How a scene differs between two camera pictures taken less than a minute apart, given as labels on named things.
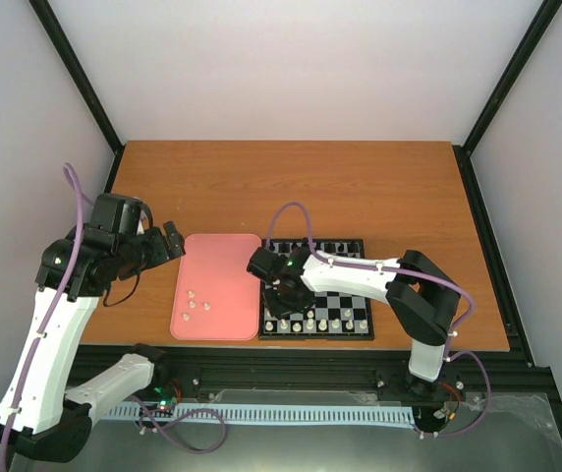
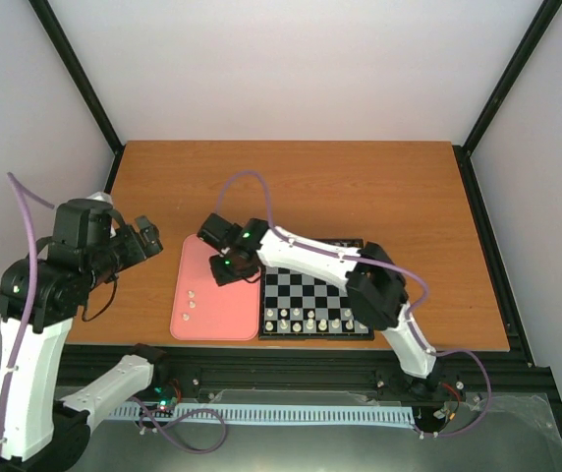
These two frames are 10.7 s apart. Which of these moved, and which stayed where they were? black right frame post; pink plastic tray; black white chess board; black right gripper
Moved: black right gripper
Stayed: pink plastic tray; black white chess board; black right frame post
